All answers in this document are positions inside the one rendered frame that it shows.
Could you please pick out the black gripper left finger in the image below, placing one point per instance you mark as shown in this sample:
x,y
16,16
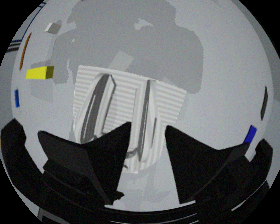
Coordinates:
x,y
101,160

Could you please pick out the yellow flat bar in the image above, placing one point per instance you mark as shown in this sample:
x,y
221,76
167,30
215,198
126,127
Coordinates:
x,y
40,73

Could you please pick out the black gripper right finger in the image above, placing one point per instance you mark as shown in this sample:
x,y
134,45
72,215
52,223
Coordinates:
x,y
194,164

